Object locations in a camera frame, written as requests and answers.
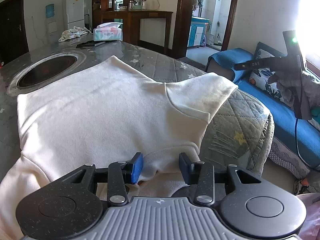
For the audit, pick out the floral pillow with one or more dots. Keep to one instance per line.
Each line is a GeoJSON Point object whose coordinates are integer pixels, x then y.
{"type": "Point", "coordinates": [260, 77]}

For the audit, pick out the tissue pack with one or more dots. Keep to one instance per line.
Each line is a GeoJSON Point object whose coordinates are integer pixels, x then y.
{"type": "Point", "coordinates": [107, 33]}

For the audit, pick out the white water dispenser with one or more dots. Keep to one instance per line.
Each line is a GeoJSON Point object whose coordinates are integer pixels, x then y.
{"type": "Point", "coordinates": [52, 26]}

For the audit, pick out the blue sofa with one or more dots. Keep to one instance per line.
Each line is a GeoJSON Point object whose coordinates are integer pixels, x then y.
{"type": "Point", "coordinates": [282, 120]}

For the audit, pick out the white fridge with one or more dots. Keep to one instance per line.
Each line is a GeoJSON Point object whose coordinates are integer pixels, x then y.
{"type": "Point", "coordinates": [75, 10]}

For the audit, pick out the wooden console table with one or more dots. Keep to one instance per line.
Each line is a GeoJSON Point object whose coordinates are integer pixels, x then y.
{"type": "Point", "coordinates": [155, 13]}

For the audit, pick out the green container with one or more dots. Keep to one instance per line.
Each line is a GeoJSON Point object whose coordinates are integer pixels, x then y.
{"type": "Point", "coordinates": [137, 5]}

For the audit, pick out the black flat device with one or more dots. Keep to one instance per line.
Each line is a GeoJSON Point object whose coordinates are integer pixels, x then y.
{"type": "Point", "coordinates": [87, 44]}

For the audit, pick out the cream shirt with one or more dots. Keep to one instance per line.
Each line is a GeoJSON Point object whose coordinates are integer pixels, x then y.
{"type": "Point", "coordinates": [100, 105]}

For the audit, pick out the person's right hand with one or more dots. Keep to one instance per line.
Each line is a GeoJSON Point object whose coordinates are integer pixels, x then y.
{"type": "Point", "coordinates": [282, 82]}

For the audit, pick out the dark wooden door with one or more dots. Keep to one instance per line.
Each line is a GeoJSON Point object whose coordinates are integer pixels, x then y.
{"type": "Point", "coordinates": [12, 30]}

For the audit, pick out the person's pink clothing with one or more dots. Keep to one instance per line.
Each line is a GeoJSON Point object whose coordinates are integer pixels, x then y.
{"type": "Point", "coordinates": [310, 217]}

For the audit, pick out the mop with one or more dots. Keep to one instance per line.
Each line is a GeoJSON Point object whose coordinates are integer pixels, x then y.
{"type": "Point", "coordinates": [218, 40]}

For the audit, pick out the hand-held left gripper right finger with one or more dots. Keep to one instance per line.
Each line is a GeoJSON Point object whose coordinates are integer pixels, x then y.
{"type": "Point", "coordinates": [184, 168]}

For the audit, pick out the patterned cloth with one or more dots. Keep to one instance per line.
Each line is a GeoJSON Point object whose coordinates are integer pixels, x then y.
{"type": "Point", "coordinates": [72, 32]}

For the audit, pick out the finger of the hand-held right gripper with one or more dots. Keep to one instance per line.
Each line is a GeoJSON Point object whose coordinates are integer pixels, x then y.
{"type": "Point", "coordinates": [262, 63]}

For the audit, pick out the blue water bottle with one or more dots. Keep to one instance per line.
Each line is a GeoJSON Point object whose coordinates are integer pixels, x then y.
{"type": "Point", "coordinates": [50, 11]}

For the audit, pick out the blue kitchen cabinet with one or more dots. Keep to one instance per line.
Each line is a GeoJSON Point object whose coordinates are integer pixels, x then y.
{"type": "Point", "coordinates": [197, 32]}

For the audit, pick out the round recessed cooktop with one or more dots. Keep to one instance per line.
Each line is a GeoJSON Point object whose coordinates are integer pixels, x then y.
{"type": "Point", "coordinates": [45, 72]}

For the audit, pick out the white bowl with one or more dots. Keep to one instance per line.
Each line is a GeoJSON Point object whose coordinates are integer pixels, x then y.
{"type": "Point", "coordinates": [122, 7]}

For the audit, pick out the hanging grey towel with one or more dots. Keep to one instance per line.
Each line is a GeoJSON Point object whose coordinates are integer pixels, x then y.
{"type": "Point", "coordinates": [198, 0]}

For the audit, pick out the glass jar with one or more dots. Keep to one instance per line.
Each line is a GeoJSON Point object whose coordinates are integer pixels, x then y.
{"type": "Point", "coordinates": [131, 5]}
{"type": "Point", "coordinates": [144, 4]}

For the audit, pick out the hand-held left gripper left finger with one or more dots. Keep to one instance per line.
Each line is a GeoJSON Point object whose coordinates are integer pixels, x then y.
{"type": "Point", "coordinates": [137, 168]}

